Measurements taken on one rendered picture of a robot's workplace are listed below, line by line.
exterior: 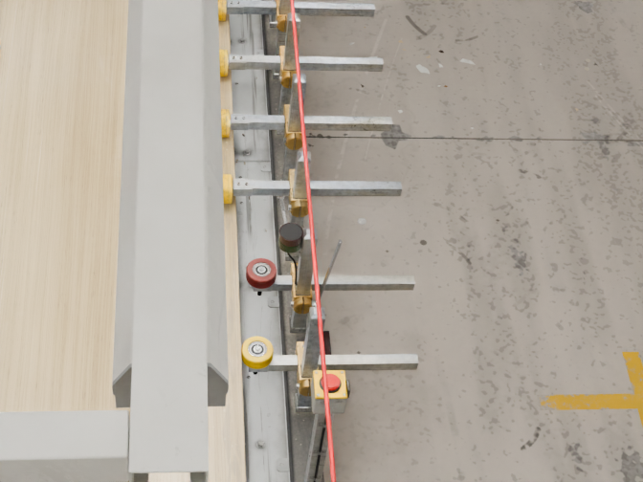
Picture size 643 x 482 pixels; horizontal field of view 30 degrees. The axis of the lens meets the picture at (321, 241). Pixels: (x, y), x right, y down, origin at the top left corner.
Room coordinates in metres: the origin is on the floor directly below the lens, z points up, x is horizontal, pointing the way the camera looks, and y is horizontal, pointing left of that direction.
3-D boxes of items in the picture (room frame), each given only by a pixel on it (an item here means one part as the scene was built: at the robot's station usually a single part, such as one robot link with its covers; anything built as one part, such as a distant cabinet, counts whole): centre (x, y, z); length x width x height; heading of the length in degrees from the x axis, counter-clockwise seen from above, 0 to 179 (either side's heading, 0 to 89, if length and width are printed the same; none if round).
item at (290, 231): (1.89, 0.08, 1.01); 0.06 x 0.06 x 0.22; 11
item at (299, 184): (2.15, 0.08, 0.89); 0.04 x 0.04 x 0.48; 11
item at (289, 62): (2.64, 0.17, 0.93); 0.04 x 0.04 x 0.48; 11
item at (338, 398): (1.40, -0.06, 1.18); 0.07 x 0.07 x 0.08; 11
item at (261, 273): (1.92, 0.14, 0.85); 0.08 x 0.08 x 0.11
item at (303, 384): (1.68, -0.01, 0.84); 0.14 x 0.06 x 0.05; 11
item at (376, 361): (1.71, -0.07, 0.84); 0.43 x 0.03 x 0.04; 101
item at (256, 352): (1.67, 0.12, 0.85); 0.08 x 0.08 x 0.11
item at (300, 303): (1.92, 0.04, 0.85); 0.14 x 0.06 x 0.05; 11
